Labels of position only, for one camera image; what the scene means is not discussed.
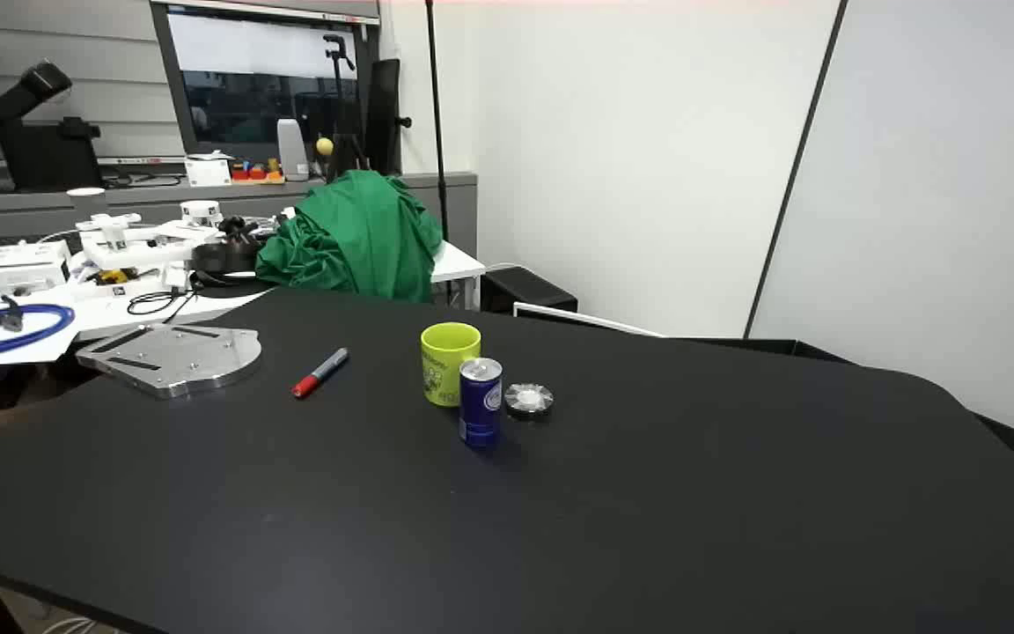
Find red and grey marker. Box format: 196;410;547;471
292;344;349;402

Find yellow mug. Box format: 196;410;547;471
418;320;482;410

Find black box on floor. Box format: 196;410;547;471
482;269;576;313

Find blue soda can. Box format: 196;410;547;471
461;357;503;449

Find small silver round dish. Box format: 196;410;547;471
503;383;552;421

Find green cloth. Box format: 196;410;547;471
255;171;444;305

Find yellow ball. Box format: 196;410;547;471
312;138;336;160

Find black bag on desk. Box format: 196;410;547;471
190;218;266;295

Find black tripod pole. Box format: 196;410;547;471
423;0;451;239

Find silver metal mounting plate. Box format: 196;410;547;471
77;326;259;397

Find dark monitor screen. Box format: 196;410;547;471
148;0;379;160

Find white plastic parts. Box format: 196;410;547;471
77;202;221;269

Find white side desk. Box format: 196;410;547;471
0;239;489;374

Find black microscope stand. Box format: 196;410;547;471
0;63;103;191

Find black cable loop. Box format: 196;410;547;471
122;286;196;320

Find blue coiled cable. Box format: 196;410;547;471
0;299;77;364

